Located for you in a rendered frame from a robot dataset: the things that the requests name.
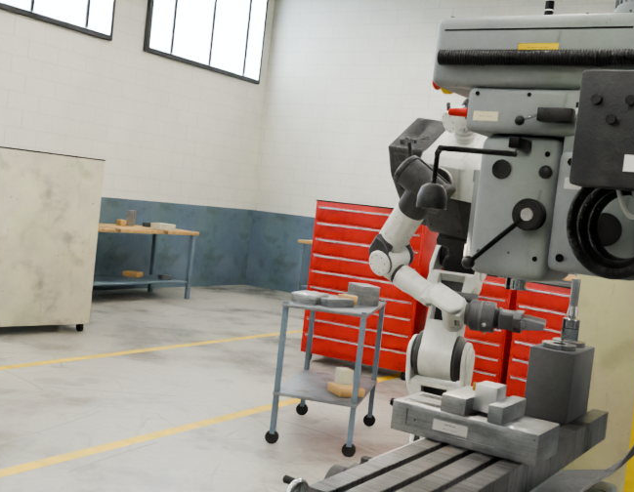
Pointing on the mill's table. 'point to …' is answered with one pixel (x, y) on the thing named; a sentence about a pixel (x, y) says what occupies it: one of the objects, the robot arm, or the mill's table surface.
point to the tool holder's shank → (573, 299)
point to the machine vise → (480, 428)
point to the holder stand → (559, 380)
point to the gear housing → (504, 102)
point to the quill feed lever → (528, 215)
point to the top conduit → (543, 57)
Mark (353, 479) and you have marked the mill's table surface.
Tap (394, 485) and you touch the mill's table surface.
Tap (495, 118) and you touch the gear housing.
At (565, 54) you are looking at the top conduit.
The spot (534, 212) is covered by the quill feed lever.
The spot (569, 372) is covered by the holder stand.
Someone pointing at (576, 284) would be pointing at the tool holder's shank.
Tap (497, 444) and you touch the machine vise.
